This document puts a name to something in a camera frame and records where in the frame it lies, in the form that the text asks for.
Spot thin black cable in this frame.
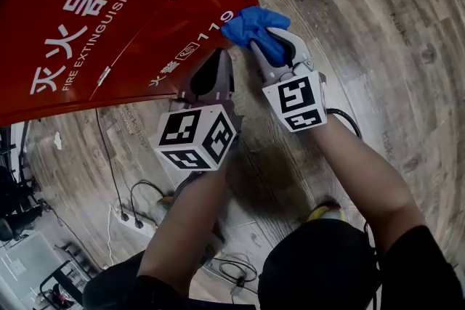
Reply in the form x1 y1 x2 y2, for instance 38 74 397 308
43 203 107 270

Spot long black cable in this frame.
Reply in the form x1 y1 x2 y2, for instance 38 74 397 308
94 107 129 222

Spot person's right forearm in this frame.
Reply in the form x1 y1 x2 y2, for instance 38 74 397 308
310 113 426 259

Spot white cable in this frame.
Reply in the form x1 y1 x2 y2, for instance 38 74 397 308
106 205 117 266

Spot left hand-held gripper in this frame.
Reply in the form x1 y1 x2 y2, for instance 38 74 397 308
152 49 244 171

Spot white power strip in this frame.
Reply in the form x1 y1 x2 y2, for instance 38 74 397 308
112 205 158 239

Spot blue cloth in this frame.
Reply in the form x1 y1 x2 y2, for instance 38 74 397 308
220 6 292 68

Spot person's left forearm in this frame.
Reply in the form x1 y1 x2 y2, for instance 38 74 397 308
137 166 228 297

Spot red fire extinguisher box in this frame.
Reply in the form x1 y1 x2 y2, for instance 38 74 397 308
0 0 261 127

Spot person's right shoe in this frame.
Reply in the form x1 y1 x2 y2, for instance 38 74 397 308
307 201 348 224

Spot person's black trousers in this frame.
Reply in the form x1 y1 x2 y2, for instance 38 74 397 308
82 217 381 310

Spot person's black shirt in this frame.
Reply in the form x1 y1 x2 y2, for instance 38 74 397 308
379 224 465 310

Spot black wheeled equipment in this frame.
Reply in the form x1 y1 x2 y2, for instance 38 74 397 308
0 126 50 242

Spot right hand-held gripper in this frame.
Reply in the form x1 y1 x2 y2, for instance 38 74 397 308
250 28 328 134

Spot white storage box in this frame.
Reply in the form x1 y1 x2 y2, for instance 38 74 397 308
0 228 73 310

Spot grey box with black frame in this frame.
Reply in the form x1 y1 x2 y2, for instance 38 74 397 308
39 257 92 310

